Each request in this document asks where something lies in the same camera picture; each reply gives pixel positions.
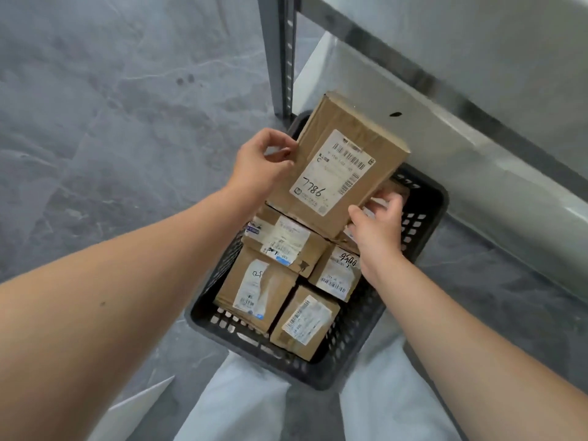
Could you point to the person's right hand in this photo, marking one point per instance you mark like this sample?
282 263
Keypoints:
379 238

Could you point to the person's left hand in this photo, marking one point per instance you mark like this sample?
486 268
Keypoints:
257 169

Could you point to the black plastic basket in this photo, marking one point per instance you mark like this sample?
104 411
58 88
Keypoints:
427 202

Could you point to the cardboard parcel marked 9540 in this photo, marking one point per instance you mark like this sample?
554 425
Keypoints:
321 266

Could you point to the tall narrow cardboard parcel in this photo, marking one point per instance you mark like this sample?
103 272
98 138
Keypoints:
317 257

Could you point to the large parcel torn label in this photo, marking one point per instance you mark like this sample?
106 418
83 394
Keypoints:
280 280

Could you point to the person's right forearm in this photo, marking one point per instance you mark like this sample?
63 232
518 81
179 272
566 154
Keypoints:
482 353

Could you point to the person's left forearm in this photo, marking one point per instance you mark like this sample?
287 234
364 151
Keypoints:
92 316

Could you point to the person's white trousers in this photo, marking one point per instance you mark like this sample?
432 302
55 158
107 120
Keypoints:
239 404

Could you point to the white flat board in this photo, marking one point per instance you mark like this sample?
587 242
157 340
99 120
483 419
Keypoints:
128 413

